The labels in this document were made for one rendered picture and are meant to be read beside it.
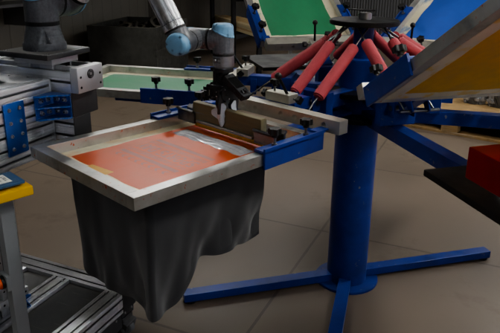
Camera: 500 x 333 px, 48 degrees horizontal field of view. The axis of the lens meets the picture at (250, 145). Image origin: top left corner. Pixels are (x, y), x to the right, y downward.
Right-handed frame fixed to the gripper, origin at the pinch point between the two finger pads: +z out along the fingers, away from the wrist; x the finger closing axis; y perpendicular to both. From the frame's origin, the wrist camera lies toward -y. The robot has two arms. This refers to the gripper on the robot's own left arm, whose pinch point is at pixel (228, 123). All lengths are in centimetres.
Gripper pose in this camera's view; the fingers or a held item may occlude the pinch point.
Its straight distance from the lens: 205.2
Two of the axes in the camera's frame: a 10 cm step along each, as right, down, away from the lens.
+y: -7.1, -2.3, 6.6
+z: -0.1, 9.5, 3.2
